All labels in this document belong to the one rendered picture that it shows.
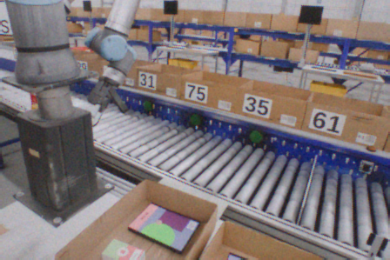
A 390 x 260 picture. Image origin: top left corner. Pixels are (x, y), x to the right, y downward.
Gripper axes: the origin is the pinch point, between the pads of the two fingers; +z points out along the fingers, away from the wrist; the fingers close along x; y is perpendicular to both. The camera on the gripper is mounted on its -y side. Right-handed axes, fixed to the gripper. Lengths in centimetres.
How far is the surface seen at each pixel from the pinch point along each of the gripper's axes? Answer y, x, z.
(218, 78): -58, -52, -68
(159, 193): -31.0, 19.4, 12.3
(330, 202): -95, 34, -9
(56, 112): 11.5, 21.3, 1.2
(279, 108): -80, -1, -49
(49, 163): 6.2, 21.3, 16.4
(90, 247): -14.9, 31.4, 31.9
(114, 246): -20.4, 35.6, 28.2
